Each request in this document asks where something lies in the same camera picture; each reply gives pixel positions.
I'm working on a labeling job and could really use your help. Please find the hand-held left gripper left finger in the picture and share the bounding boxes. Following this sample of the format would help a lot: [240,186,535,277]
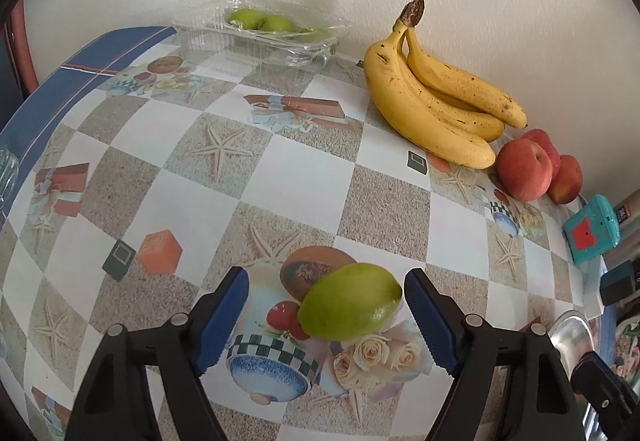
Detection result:
[67,265,251,441]

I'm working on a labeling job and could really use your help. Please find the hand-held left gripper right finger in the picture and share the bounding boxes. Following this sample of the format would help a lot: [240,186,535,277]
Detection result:
[404,268,586,441]

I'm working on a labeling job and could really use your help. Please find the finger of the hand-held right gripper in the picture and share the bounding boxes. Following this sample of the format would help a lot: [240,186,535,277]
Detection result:
[571,351,637,441]

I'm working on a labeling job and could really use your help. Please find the round stainless steel plate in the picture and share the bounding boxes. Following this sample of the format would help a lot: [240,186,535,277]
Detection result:
[547,310,611,441]

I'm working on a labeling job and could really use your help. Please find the green mango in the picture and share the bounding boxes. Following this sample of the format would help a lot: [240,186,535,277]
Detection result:
[297,262,403,342]

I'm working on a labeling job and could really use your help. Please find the black power adapter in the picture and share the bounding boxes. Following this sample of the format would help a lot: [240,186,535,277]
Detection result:
[599,260,636,306]

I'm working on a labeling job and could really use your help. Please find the teal plastic toy box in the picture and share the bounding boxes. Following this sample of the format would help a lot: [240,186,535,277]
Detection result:
[562,194,621,266]

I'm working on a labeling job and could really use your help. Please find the checkered printed tablecloth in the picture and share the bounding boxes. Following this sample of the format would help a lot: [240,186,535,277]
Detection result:
[0,26,608,441]

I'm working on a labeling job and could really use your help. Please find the front red peach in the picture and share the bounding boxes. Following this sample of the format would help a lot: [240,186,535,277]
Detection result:
[496,138,555,202]

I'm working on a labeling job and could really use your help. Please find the red peach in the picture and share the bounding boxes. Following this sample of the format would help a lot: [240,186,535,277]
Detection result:
[547,154,583,205]
[496,138,555,202]

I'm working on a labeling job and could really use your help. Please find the stainless steel kettle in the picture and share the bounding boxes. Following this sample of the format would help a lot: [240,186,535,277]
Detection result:
[612,188,640,227]

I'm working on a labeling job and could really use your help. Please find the right red peach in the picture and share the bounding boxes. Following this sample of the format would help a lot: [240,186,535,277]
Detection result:
[547,154,583,205]

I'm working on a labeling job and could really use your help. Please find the yellow banana bunch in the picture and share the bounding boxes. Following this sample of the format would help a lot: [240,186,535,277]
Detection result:
[362,0,528,169]

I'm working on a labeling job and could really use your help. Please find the red apple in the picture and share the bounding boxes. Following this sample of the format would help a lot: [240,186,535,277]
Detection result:
[522,128,562,179]

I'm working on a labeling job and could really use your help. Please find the clear glass mug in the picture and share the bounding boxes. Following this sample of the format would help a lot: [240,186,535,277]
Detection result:
[0,148,21,217]

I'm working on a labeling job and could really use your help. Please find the clear plastic clamshell container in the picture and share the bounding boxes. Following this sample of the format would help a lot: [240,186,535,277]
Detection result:
[171,0,352,68]

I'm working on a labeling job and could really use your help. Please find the small green jujube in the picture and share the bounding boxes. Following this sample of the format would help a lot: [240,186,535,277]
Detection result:
[260,14,293,33]
[226,8,263,29]

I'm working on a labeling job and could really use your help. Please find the reddish brown chair frame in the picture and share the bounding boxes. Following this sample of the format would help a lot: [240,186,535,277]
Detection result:
[5,0,41,97]

